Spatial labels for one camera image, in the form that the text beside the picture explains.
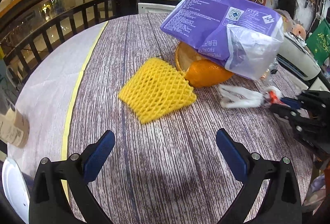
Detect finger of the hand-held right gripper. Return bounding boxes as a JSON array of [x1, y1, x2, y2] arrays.
[[269, 104, 298, 121], [281, 96, 303, 110]]

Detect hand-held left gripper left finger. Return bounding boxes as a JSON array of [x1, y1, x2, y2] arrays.
[[28, 130, 116, 224]]

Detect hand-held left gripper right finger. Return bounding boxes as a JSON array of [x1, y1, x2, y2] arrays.
[[216, 128, 303, 224]]

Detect white plastic bag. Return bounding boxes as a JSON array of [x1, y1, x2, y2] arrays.
[[219, 85, 283, 109]]

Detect white printer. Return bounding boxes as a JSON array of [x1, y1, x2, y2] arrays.
[[275, 33, 321, 81]]

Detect green tote bag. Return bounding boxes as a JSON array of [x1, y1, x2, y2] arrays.
[[305, 19, 330, 66]]

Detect pink plush toy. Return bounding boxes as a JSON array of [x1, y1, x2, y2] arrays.
[[292, 23, 307, 39]]

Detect orange fruit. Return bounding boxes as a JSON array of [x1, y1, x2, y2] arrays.
[[185, 59, 235, 89]]

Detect yellow foam fruit net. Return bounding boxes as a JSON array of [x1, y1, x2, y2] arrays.
[[118, 57, 197, 124]]

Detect brown paper cup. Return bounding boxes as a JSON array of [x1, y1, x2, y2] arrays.
[[0, 108, 30, 148]]

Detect white round bin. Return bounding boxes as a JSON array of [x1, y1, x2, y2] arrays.
[[1, 157, 30, 224]]

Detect dark hanging wig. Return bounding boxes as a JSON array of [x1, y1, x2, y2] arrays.
[[280, 0, 298, 34]]

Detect wooden bowl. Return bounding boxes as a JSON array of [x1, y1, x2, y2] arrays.
[[175, 42, 204, 74]]

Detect purple tissue pack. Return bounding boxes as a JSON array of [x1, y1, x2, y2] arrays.
[[160, 0, 284, 81]]

